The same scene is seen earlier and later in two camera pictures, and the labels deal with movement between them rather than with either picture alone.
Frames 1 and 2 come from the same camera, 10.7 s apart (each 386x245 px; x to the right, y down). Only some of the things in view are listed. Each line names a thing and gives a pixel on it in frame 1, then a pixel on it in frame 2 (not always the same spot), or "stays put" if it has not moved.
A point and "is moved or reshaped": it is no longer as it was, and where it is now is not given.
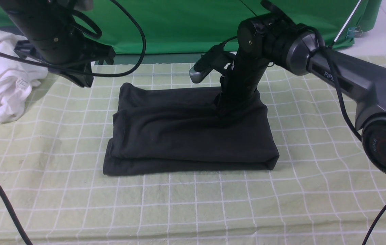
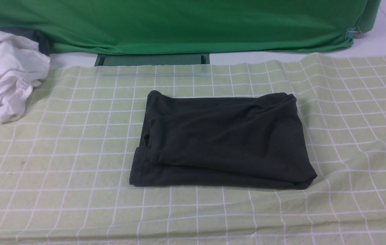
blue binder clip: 353,31 stays put
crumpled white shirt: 1,81 stays put
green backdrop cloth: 196,26 stays put
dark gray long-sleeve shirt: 169,129 is moved or reshaped
